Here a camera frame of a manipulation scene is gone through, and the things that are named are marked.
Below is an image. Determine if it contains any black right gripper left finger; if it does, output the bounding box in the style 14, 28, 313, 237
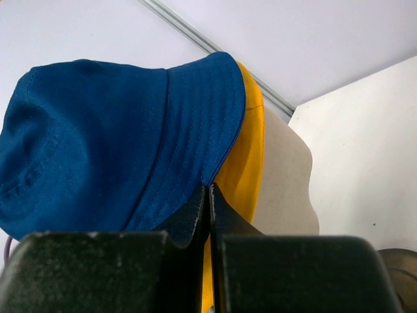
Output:
1, 184, 206, 312

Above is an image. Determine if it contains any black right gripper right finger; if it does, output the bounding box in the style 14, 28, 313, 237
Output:
209, 185, 402, 312

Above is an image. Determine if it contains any yellow bucket hat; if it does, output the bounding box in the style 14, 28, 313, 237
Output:
200, 60, 266, 313

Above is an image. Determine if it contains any dark blue bucket hat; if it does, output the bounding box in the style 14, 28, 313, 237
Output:
1, 52, 246, 240

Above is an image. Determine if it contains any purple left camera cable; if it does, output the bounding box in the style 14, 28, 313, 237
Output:
3, 237, 14, 265

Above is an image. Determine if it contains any aluminium frame post left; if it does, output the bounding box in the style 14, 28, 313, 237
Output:
139, 0, 295, 118

